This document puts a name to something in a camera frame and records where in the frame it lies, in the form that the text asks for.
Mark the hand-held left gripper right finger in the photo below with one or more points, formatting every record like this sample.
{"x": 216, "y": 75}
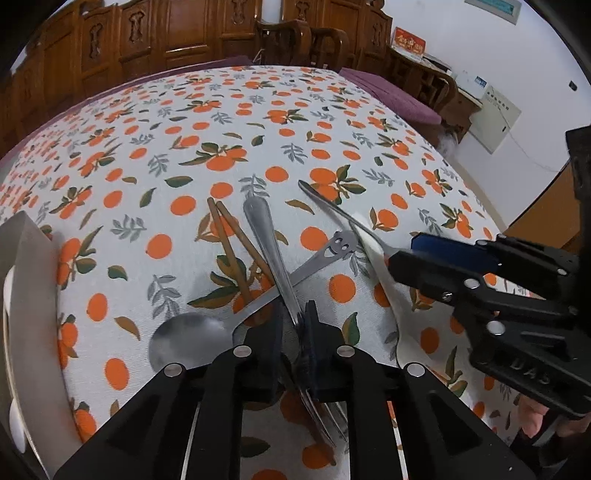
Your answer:
{"x": 318, "y": 344}

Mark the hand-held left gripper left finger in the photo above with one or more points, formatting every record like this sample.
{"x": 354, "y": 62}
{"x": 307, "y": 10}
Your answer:
{"x": 268, "y": 341}

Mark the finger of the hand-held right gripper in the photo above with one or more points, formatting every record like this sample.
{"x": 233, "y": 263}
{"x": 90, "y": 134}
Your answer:
{"x": 425, "y": 272}
{"x": 448, "y": 251}

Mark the steel fork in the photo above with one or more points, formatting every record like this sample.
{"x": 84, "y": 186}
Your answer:
{"x": 265, "y": 230}

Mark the slim steel spoon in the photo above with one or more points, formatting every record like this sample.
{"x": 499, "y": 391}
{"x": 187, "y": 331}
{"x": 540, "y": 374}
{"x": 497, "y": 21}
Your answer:
{"x": 332, "y": 207}

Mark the rectangular metal tray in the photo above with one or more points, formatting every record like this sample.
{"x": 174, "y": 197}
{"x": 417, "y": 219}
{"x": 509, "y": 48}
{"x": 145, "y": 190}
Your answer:
{"x": 37, "y": 300}

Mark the person's right hand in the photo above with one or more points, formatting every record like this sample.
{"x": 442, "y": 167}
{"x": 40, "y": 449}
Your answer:
{"x": 535, "y": 422}

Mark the brown wooden chopstick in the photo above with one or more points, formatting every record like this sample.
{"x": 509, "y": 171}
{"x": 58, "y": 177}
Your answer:
{"x": 221, "y": 235}
{"x": 244, "y": 240}

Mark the white plastic bag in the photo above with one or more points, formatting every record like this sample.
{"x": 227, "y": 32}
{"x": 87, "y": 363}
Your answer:
{"x": 448, "y": 142}

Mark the purple armchair cushion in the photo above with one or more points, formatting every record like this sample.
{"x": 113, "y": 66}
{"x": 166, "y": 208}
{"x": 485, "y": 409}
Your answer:
{"x": 397, "y": 94}

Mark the white box with blue label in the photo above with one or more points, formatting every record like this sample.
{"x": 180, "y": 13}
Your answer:
{"x": 472, "y": 84}

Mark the orange fruit print tablecloth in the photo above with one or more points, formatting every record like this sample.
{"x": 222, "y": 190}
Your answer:
{"x": 184, "y": 152}

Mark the red desk calendar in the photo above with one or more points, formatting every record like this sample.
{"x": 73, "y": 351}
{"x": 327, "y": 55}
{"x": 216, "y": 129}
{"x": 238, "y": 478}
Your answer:
{"x": 408, "y": 42}

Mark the carved wooden armchair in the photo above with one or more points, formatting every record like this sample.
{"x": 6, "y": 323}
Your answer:
{"x": 360, "y": 27}

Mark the carved wooden sofa bench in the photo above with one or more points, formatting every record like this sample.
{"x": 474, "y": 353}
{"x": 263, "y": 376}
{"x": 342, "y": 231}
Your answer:
{"x": 138, "y": 41}

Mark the grey wall electrical box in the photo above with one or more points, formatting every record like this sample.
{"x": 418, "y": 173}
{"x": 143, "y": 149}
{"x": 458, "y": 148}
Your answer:
{"x": 496, "y": 8}

